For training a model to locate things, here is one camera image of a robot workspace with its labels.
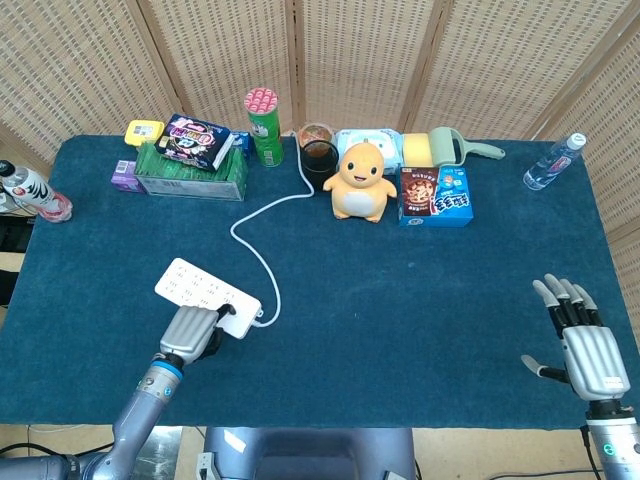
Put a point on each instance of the black cup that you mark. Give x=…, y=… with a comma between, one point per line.
x=317, y=162

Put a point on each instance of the instant noodle bowl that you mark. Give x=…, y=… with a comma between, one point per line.
x=316, y=134

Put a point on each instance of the blue cookie box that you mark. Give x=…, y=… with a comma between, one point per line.
x=435, y=197

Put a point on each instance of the dark sanitary pad pack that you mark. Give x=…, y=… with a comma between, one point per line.
x=195, y=141

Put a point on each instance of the woven folding screen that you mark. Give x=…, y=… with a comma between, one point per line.
x=320, y=65

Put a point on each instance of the yellow small box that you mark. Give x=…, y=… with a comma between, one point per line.
x=142, y=132

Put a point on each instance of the white drink bottle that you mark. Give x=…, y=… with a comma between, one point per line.
x=35, y=192

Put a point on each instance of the clear water bottle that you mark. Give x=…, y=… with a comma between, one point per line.
x=552, y=162

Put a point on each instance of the yellow sponge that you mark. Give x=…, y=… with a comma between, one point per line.
x=417, y=149

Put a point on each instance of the green lint roller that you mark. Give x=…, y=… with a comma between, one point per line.
x=457, y=147

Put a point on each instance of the purple small box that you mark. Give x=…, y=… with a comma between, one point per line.
x=125, y=176

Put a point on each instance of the white power strip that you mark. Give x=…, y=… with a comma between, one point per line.
x=200, y=290

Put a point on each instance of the wet wipes pack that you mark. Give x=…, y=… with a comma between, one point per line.
x=382, y=142

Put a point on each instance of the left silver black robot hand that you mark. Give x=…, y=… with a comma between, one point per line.
x=192, y=332

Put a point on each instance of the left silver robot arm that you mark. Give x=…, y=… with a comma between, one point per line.
x=125, y=425

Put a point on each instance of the green tissue box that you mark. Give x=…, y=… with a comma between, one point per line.
x=195, y=177

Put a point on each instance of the blue carpet table mat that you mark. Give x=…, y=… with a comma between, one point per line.
x=350, y=310

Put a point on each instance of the orange dinosaur plush toy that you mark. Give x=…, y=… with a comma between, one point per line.
x=359, y=182

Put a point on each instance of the small blue white box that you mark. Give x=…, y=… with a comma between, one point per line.
x=242, y=142

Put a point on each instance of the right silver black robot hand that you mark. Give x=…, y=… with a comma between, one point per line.
x=592, y=362

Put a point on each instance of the green chips can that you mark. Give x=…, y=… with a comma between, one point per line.
x=265, y=127

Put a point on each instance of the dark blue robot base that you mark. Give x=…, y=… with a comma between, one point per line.
x=310, y=452

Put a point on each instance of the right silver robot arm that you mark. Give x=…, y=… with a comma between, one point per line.
x=615, y=442

